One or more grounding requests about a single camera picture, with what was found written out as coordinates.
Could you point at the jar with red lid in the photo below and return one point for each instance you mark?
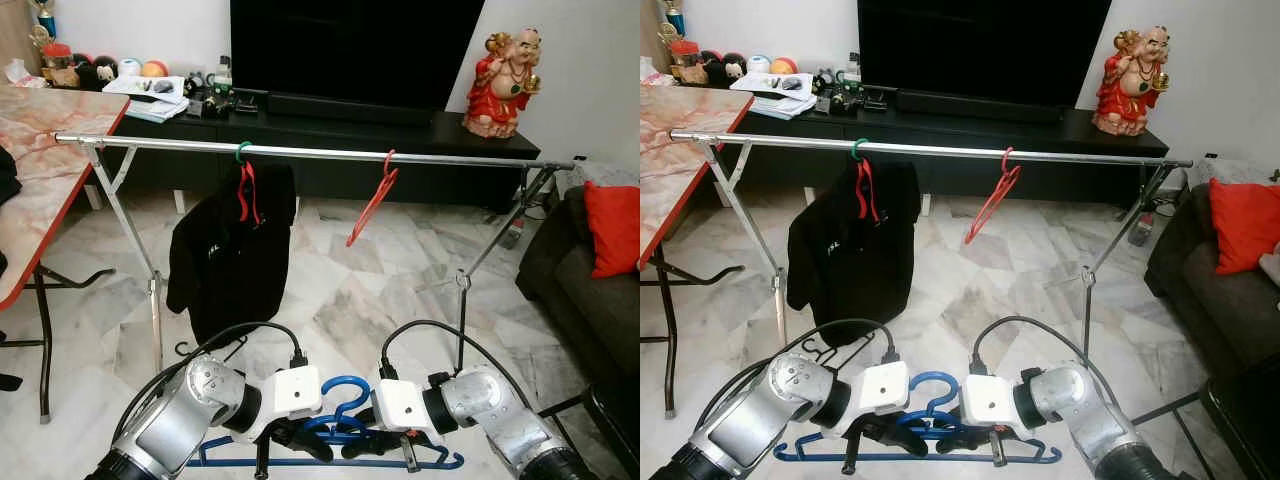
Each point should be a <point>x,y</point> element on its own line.
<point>690,62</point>
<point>58,65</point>

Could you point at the silver metal clothes rack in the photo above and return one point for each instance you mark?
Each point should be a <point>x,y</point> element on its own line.
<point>940,149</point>
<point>310,152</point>

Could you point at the black shirt round yellow logo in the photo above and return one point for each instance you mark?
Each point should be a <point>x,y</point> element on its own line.
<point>8,180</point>

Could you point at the white crumpled tissue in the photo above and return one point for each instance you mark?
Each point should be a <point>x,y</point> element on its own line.
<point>25,73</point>
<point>655,72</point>

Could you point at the light wooden sideboard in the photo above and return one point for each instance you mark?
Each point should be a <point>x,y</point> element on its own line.
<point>10,30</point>
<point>646,30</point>

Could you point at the small clear bottle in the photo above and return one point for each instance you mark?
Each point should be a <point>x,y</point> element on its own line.
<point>225,70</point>
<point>853,68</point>

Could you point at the blue gold trophy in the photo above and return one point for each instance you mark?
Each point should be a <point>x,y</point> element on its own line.
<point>42,20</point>
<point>674,18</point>

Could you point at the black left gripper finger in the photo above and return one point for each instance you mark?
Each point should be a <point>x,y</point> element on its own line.
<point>315,440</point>
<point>905,436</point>

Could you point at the white paper stack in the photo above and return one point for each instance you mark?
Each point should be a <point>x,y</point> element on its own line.
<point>145,98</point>
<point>772,96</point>

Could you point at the black round plush toy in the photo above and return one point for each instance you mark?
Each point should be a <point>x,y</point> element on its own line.
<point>712,68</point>
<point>106,72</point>
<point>735,68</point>
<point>83,72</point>

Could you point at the blue plastic hanger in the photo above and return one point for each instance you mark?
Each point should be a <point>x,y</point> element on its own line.
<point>345,380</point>
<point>935,376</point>

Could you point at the black television console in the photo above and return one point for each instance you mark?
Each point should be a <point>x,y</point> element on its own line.
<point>400,140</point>
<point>1040,138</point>

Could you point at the power strip green light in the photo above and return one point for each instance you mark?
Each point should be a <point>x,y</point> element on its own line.
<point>1139,232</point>
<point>517,237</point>

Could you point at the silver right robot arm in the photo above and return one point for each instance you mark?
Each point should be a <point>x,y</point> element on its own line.
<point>1090,410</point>
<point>500,415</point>

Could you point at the red gold Buddha statue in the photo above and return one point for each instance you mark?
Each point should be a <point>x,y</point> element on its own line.
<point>1128,92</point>
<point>500,95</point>

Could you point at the white ball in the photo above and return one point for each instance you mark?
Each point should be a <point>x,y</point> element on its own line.
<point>759,65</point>
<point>130,68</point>

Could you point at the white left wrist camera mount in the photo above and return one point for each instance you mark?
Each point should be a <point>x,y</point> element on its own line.
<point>882,385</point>
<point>295,390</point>

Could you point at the dark brown fabric sofa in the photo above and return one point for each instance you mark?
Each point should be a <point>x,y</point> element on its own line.
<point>585,310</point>
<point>1210,310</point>

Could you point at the red cushion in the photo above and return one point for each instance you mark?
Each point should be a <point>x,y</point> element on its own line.
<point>612,230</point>
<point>1245,225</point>

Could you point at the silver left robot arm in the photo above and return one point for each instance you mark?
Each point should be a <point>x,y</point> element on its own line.
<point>185,410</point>
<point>775,405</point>

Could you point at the orange ball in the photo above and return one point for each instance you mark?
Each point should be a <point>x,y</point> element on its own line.
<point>154,69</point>
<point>784,66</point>

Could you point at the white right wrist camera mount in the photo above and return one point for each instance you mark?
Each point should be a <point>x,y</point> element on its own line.
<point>995,402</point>
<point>410,408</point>

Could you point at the marble pattern folding table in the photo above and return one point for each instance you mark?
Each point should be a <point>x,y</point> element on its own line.
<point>680,130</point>
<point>50,120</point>

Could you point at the red plastic hanger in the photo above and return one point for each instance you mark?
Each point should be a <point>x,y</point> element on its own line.
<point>995,197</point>
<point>375,200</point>

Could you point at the red hanger green hook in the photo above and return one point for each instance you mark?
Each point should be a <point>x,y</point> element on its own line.
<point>247,195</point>
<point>864,192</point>

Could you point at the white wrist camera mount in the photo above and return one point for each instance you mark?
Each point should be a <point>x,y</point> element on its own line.
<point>995,402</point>
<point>295,390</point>
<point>882,385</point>
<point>410,408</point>

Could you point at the black flat television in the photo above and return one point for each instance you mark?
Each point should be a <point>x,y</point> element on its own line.
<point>350,45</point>
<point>980,45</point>

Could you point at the grey round plush toy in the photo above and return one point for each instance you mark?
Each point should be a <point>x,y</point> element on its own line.
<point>1270,268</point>

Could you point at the black shirt white letters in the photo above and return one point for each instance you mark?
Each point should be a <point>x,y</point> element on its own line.
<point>850,270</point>
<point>225,270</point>

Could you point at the side table lace cloth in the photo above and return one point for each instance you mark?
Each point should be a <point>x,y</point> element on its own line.
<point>610,172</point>
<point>1240,170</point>

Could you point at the black gadget cluster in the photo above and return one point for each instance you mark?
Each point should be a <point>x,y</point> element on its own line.
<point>850,98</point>
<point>225,100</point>

